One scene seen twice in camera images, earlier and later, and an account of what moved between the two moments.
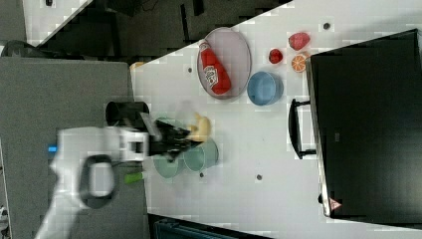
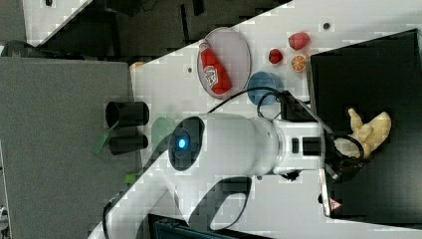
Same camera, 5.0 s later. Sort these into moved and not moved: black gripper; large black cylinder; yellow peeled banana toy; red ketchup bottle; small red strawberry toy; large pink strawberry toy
Moved: black gripper; yellow peeled banana toy
Not moved: small red strawberry toy; large pink strawberry toy; red ketchup bottle; large black cylinder
